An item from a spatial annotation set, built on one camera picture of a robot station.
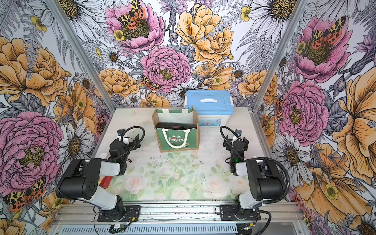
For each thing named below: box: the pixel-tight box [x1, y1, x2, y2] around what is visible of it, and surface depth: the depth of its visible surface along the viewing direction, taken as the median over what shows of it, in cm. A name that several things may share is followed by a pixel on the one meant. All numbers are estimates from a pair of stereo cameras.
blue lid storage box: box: [184, 90, 235, 127], surface depth 105 cm
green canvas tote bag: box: [152, 107, 200, 153], surface depth 91 cm
